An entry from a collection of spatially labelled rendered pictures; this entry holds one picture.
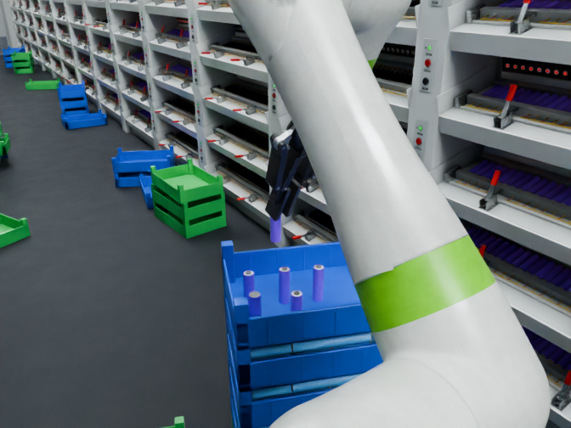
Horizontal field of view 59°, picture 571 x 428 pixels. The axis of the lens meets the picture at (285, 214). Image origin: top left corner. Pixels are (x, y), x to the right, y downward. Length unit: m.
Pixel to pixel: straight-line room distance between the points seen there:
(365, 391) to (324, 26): 0.31
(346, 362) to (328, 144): 0.46
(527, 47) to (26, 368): 1.47
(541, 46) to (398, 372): 0.84
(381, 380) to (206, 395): 1.04
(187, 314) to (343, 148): 1.30
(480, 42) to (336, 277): 0.60
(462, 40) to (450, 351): 0.91
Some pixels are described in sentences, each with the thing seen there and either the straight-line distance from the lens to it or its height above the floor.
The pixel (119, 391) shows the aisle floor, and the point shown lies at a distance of 1.46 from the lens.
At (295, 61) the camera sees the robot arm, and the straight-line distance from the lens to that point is 0.48.
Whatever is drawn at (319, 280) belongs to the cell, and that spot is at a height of 0.53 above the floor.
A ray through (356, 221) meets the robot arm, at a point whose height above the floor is 0.78.
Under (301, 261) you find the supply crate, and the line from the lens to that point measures 0.93.
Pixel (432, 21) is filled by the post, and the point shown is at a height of 0.89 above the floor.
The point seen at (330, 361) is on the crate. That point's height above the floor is 0.43.
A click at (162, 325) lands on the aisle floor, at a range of 1.65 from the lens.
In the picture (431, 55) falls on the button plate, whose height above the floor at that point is 0.82.
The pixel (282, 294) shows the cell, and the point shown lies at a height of 0.50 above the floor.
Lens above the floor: 0.97
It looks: 24 degrees down
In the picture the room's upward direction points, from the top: straight up
